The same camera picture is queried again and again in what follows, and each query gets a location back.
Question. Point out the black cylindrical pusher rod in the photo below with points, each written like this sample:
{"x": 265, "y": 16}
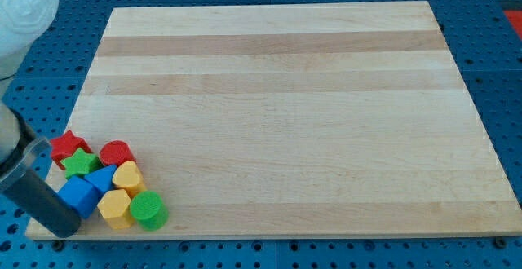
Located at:
{"x": 35, "y": 197}

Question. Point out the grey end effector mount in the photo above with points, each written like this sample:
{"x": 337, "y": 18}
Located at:
{"x": 20, "y": 148}

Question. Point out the yellow hexagon block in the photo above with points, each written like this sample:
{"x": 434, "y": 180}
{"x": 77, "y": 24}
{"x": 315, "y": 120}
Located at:
{"x": 114, "y": 207}

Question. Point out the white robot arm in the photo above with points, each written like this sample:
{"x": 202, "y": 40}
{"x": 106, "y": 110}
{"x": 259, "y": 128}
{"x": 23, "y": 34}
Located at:
{"x": 22, "y": 23}

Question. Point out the red star block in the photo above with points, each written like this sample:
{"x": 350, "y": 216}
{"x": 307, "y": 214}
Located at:
{"x": 65, "y": 146}

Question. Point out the blue cube block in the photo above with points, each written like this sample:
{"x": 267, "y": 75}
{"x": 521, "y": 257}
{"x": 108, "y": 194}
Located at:
{"x": 80, "y": 195}

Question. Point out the green star block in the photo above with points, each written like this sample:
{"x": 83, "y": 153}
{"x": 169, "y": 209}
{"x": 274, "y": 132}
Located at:
{"x": 81, "y": 163}

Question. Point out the blue triangle block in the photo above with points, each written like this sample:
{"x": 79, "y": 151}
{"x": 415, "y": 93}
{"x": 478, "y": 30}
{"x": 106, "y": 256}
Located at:
{"x": 102, "y": 179}

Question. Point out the red cylinder block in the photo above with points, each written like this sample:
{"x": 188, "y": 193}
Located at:
{"x": 116, "y": 153}

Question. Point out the yellow heart block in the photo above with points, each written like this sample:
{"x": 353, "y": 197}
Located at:
{"x": 129, "y": 178}

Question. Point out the green cylinder block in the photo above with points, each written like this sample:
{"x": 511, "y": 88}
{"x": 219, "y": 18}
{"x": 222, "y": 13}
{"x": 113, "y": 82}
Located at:
{"x": 149, "y": 210}

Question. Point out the light wooden board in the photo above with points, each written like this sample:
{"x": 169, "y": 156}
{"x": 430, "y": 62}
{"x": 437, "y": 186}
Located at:
{"x": 336, "y": 120}

